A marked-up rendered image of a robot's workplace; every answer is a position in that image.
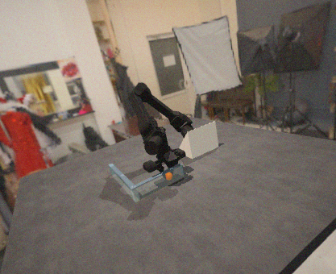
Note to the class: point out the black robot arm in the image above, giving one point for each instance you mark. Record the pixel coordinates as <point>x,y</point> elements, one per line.
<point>154,137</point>

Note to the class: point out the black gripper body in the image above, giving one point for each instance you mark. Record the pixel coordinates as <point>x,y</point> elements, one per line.
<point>151,166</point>

